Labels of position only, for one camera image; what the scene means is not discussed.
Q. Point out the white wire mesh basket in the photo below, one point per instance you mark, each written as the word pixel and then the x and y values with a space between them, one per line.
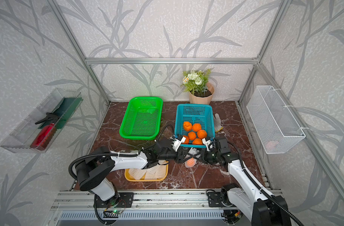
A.
pixel 277 128

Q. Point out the white yellow work glove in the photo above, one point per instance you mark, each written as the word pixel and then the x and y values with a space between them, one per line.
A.
pixel 217 123

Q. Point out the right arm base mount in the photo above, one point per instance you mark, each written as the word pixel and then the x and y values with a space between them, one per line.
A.
pixel 216 199

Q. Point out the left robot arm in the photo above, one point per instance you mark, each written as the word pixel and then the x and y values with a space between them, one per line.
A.
pixel 90 171

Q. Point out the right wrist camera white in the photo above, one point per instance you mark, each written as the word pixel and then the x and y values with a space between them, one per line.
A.
pixel 208 143

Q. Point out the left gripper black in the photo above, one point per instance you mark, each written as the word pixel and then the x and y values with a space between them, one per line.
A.
pixel 180 158

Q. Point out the teal plastic basket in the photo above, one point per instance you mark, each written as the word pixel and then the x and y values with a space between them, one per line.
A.
pixel 194 118

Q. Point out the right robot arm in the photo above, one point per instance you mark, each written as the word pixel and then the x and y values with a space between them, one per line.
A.
pixel 257 203

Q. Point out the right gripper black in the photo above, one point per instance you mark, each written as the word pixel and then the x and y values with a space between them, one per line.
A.
pixel 203 158

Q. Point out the clear plastic wall bin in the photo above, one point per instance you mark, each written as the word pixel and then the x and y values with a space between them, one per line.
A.
pixel 36 133

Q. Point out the aluminium front rail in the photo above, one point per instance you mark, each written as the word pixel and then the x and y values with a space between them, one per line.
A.
pixel 180 199

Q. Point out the yellow plastic tray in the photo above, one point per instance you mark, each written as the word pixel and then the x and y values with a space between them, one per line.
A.
pixel 128 177

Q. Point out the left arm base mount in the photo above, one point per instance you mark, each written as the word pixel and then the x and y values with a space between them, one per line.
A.
pixel 121 200

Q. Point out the red black spray bottle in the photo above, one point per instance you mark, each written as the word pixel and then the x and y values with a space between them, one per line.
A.
pixel 47 132

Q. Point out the green plastic basket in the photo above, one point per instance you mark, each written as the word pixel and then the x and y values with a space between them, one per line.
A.
pixel 142 118

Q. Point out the potted white flower plant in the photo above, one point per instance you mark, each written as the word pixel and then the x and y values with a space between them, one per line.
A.
pixel 197 85

